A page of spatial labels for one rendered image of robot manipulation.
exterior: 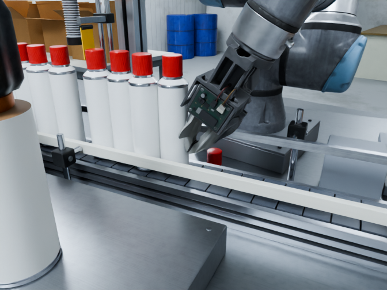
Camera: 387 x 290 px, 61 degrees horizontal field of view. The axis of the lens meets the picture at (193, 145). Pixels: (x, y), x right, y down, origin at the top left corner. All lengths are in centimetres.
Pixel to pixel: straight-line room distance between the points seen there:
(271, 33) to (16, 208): 34
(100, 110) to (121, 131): 6
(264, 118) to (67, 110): 43
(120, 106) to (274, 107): 36
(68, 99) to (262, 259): 46
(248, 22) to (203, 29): 699
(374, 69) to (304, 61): 529
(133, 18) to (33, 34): 230
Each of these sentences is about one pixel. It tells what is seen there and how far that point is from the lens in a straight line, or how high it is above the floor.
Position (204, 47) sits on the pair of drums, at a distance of 747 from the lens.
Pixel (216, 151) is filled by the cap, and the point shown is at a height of 86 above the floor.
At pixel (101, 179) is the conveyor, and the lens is 65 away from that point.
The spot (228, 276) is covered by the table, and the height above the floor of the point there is 83.
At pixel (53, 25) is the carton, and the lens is 277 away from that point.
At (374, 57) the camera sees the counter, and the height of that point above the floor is 34.
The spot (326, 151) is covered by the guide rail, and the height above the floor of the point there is 95.
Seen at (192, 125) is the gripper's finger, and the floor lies 98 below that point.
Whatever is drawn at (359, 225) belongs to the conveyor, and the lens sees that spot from 52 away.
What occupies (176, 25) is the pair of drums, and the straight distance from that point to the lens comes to 704.
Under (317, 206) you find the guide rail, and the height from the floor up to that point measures 90.
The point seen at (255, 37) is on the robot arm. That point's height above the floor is 112.
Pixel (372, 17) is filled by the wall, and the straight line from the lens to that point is 810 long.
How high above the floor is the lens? 117
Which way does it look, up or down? 24 degrees down
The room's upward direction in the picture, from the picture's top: straight up
